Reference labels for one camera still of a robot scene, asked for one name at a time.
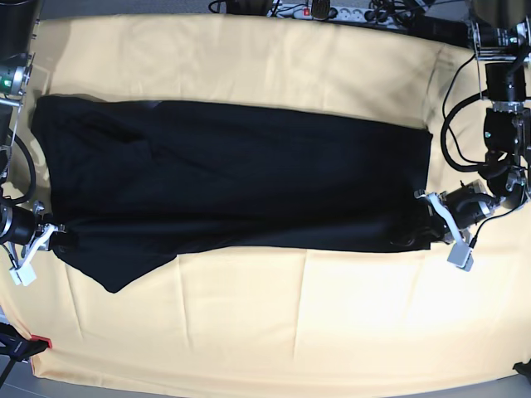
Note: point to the black power adapter box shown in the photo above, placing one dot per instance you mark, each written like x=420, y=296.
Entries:
x=446, y=31

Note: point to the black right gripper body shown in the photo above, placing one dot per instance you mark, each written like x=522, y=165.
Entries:
x=19, y=225

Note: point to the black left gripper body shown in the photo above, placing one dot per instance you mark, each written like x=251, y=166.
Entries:
x=468, y=204

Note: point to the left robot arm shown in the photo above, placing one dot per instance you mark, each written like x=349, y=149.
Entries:
x=500, y=34

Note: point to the yellow table cloth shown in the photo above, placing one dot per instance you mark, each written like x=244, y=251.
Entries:
x=266, y=322

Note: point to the blue red table clamp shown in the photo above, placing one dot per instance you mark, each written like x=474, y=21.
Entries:
x=18, y=348

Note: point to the black corner clamp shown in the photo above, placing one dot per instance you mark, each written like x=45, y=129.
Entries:
x=523, y=369

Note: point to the white power strip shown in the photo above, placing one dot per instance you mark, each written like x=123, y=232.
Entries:
x=378, y=14

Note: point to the black T-shirt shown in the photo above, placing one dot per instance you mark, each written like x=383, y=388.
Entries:
x=139, y=183

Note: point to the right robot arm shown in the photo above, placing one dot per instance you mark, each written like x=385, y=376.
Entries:
x=18, y=21

